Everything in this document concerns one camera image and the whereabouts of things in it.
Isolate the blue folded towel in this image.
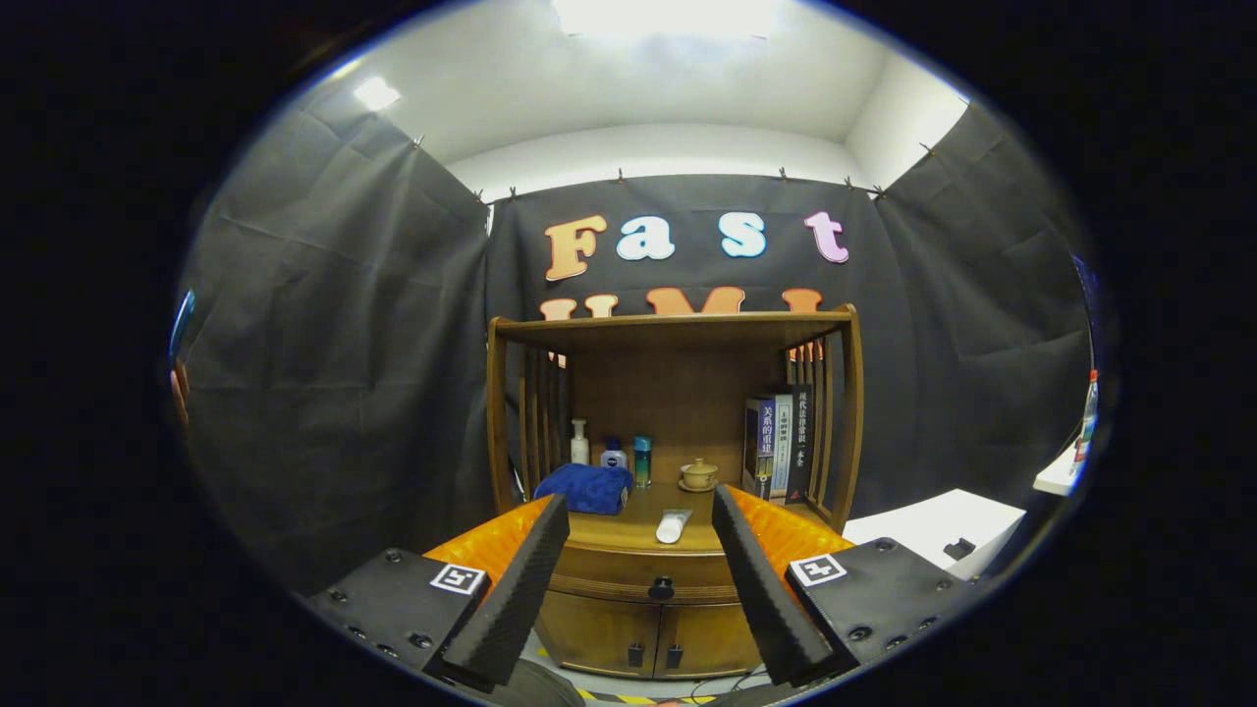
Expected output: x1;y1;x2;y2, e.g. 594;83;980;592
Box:
533;463;634;517

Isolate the wooden countertop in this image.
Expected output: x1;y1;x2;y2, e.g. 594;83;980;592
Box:
511;479;836;553

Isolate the pale grey book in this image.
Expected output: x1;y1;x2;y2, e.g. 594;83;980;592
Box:
772;394;794;505

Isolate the wooden cabinet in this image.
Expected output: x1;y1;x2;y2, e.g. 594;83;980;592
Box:
486;304;865;680

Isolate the yellow black hazard tape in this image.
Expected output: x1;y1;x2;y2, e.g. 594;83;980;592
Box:
579;687;718;706

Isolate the black backdrop cloth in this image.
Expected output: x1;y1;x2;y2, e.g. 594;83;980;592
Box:
177;98;1093;600

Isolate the blue book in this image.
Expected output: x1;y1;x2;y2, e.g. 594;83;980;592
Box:
743;398;779;502

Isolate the black book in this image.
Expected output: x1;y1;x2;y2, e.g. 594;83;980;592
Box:
789;386;815;507

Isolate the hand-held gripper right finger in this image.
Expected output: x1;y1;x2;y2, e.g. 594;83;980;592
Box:
711;483;983;686

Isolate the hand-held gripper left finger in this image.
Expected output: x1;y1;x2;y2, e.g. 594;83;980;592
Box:
306;494;571;693

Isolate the white box with black handle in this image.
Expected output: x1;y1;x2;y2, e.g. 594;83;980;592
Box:
843;488;1027;582

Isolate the clear water bottle red label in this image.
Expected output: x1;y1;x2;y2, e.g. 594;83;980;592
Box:
1073;369;1099;462

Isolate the wooden drawer with black knob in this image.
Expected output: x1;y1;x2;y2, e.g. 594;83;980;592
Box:
550;545;739;605

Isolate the wooden cabinet door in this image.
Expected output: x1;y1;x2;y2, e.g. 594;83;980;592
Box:
656;601;762;679
535;589;664;679

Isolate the white side shelf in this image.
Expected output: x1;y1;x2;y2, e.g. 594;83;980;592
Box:
1033;442;1086;498

